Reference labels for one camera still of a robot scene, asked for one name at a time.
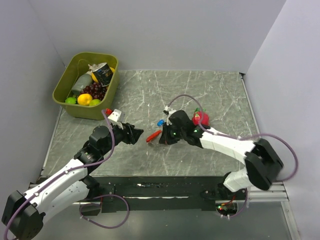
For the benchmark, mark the key with blue tag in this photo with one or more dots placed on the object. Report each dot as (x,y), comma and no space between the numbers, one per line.
(160,123)

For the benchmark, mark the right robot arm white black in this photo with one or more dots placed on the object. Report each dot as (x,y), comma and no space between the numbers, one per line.
(261,163)

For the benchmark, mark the olive green plastic bin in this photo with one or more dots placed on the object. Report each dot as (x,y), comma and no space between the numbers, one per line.
(77,67)

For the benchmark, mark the dark red grape bunch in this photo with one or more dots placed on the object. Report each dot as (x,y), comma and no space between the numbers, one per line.
(96,90)

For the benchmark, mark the grey plastic bottle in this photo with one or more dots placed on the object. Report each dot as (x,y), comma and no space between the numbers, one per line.
(82,82)

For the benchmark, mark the red dragon fruit toy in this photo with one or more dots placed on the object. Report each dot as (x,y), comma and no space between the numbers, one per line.
(200,116)

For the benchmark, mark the green lime right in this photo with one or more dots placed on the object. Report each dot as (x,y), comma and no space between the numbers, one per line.
(94,102)

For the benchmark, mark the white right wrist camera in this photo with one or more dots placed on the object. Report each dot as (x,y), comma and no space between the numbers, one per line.
(168,111)

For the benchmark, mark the green lime left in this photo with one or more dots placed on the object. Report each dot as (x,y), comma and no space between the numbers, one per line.
(71,100)

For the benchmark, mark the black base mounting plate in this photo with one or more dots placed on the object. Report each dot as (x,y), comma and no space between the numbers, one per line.
(205,189)

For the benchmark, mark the yellow lemon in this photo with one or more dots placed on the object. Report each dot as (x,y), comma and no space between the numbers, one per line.
(84,99)

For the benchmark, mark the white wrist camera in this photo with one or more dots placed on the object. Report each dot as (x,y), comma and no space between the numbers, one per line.
(168,111)
(115,116)

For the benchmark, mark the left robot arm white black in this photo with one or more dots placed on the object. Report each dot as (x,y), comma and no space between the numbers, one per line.
(26,213)

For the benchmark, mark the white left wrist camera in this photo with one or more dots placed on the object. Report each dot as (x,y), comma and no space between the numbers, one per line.
(115,116)

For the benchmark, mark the black crumpled paper cup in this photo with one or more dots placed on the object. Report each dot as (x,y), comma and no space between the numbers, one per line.
(102,72)

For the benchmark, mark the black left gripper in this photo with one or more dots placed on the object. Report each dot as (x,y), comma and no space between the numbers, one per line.
(133,134)

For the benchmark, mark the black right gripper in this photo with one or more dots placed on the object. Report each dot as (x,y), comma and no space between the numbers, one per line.
(165,139)

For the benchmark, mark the green lime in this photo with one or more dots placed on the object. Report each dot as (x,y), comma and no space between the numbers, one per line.
(94,102)
(71,100)

